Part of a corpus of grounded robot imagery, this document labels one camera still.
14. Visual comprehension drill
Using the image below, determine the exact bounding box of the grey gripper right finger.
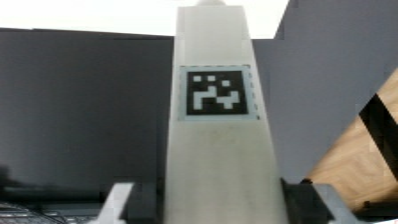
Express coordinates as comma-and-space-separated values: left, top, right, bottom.
281, 181, 359, 224

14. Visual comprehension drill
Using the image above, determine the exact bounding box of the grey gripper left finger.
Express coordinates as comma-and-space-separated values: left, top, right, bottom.
89, 181, 157, 224

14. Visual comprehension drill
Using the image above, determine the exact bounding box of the white leg with marker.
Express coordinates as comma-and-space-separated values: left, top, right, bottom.
164, 0, 290, 224

